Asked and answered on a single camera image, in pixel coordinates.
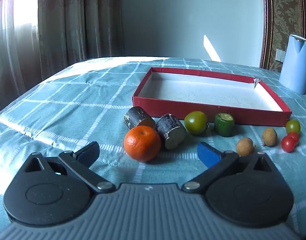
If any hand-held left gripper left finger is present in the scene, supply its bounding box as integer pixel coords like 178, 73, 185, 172
23, 141, 116, 193

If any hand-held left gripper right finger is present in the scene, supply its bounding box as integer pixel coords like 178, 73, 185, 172
181, 142, 283, 193

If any green cucumber piece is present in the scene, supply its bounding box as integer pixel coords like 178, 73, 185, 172
214, 113, 235, 138

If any large green tomato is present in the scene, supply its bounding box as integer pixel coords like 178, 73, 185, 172
184, 111, 209, 135

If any brown longan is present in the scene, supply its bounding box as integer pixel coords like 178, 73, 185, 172
262, 127, 278, 147
236, 137, 255, 157

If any dark sugarcane piece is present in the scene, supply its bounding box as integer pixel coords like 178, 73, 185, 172
123, 106, 156, 130
155, 114, 187, 150

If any red cardboard box tray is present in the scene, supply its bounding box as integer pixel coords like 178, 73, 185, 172
132, 67, 292, 127

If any orange mandarin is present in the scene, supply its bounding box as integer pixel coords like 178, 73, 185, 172
124, 125, 162, 162

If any red cherry tomato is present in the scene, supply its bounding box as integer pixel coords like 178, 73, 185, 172
281, 136, 295, 153
287, 132, 300, 145

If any small green-yellow cherry tomato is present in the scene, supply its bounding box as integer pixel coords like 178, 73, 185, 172
285, 119, 301, 135

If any teal checked bed sheet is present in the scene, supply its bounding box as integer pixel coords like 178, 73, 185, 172
0, 56, 306, 240

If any light blue electric kettle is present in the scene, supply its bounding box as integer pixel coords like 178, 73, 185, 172
278, 34, 306, 95

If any patterned brown curtain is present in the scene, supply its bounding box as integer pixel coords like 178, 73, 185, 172
37, 0, 124, 80

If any sheer white curtain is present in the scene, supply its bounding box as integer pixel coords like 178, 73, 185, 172
0, 0, 40, 115

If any wooden headboard frame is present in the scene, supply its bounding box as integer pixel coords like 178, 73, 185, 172
259, 0, 274, 69

